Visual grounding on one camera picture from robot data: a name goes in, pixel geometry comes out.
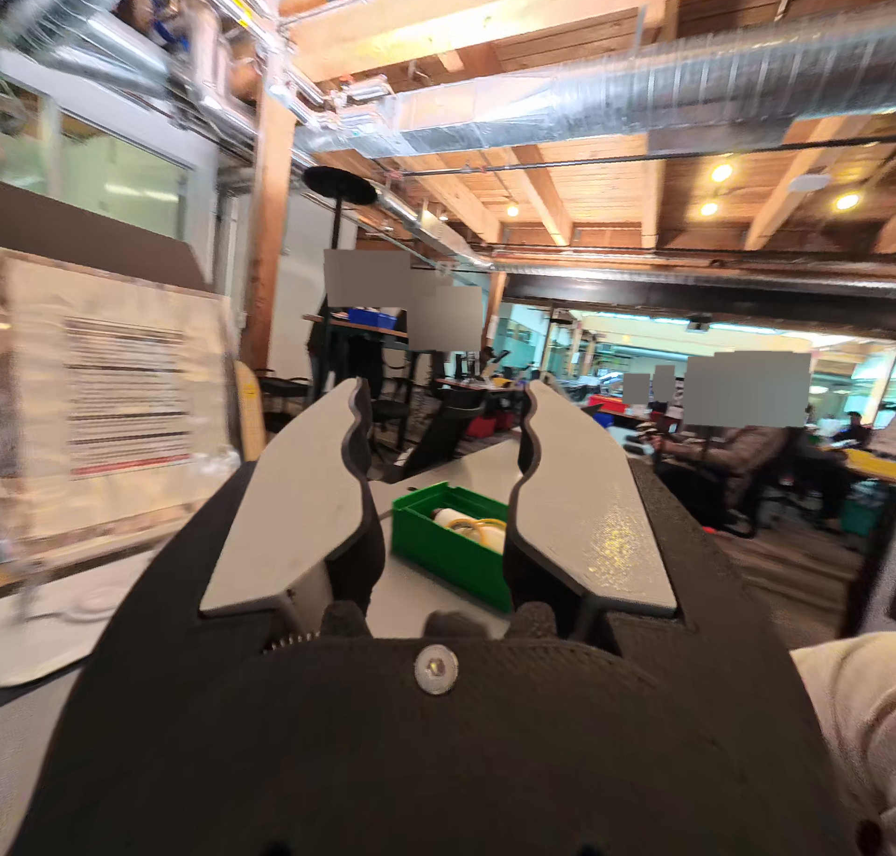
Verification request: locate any person's pale clothing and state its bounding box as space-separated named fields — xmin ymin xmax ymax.
xmin=790 ymin=631 xmax=896 ymax=856

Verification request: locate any white flat base plate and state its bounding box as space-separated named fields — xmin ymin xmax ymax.
xmin=0 ymin=561 xmax=156 ymax=689

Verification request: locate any silver ventilation duct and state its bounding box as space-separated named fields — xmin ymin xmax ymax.
xmin=293 ymin=12 xmax=896 ymax=165

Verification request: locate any black floor lamp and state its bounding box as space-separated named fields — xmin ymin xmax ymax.
xmin=301 ymin=166 xmax=379 ymax=253

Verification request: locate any black monitor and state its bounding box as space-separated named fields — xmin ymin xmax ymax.
xmin=383 ymin=387 xmax=492 ymax=485

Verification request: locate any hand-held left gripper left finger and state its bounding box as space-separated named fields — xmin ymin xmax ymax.
xmin=198 ymin=376 xmax=386 ymax=617

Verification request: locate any laminated instruction sheet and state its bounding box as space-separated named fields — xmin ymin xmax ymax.
xmin=0 ymin=249 xmax=244 ymax=543

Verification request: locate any grey desk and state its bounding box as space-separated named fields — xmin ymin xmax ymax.
xmin=0 ymin=439 xmax=536 ymax=731

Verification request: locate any wood-top standing desk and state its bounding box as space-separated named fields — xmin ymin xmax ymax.
xmin=302 ymin=312 xmax=411 ymax=409

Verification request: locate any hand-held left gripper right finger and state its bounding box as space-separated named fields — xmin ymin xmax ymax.
xmin=504 ymin=379 xmax=680 ymax=619

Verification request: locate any brown partition panel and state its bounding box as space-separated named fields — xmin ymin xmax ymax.
xmin=0 ymin=182 xmax=214 ymax=291

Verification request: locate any green plastic bin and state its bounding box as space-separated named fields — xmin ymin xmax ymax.
xmin=390 ymin=481 xmax=516 ymax=614

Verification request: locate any white tape roll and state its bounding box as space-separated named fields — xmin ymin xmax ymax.
xmin=430 ymin=506 xmax=508 ymax=554

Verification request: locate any wooden support post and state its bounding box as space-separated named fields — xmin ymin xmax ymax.
xmin=240 ymin=79 xmax=300 ymax=375

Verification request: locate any rounded wooden board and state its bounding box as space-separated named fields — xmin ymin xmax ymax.
xmin=234 ymin=360 xmax=267 ymax=462

